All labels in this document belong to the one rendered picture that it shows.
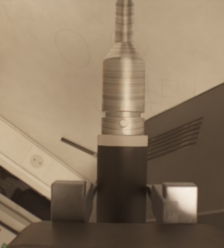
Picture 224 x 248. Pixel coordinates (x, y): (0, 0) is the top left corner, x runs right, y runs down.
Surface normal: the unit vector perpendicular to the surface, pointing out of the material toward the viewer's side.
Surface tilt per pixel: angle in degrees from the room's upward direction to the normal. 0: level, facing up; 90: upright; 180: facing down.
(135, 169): 72
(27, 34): 0
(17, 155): 90
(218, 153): 90
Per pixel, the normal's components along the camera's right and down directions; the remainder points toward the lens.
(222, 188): -0.73, -0.61
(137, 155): 0.58, -0.01
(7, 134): 0.58, -0.31
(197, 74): -0.36, 0.73
